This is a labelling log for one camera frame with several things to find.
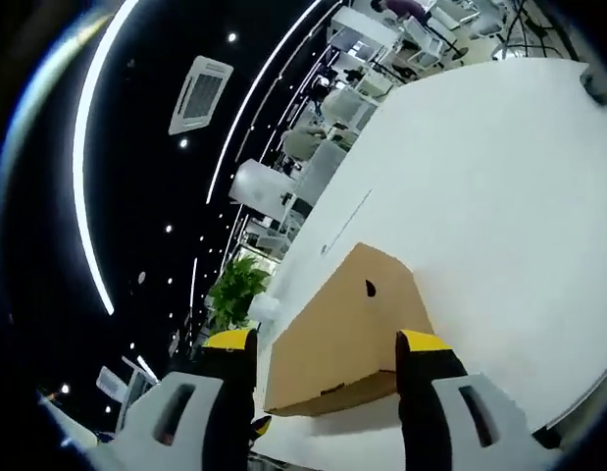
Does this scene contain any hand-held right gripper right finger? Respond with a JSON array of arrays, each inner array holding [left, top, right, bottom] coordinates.
[[395, 329, 562, 471]]

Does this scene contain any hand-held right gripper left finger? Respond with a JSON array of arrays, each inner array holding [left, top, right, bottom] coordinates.
[[94, 328, 259, 471]]

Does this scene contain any brown cardboard shoe box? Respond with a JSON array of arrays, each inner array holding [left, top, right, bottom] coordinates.
[[263, 241, 435, 419]]

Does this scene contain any grey metal rack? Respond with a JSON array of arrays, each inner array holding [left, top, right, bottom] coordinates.
[[95, 353, 161, 436]]

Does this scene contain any green potted plant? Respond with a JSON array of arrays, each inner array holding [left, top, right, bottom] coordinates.
[[207, 254, 282, 340]]

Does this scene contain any white pillar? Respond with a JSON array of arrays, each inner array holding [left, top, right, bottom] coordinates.
[[228, 159, 297, 217]]

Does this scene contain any white background desk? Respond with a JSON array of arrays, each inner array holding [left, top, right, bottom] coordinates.
[[292, 141, 351, 232]]

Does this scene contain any white office chair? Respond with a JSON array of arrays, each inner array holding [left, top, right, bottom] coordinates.
[[400, 18, 461, 68], [323, 89, 379, 132]]

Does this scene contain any long ceiling light strip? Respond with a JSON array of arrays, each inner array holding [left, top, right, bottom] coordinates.
[[206, 0, 333, 203], [71, 0, 137, 316]]

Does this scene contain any ceiling air conditioner vent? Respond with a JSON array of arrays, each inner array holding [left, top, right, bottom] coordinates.
[[168, 55, 234, 137]]

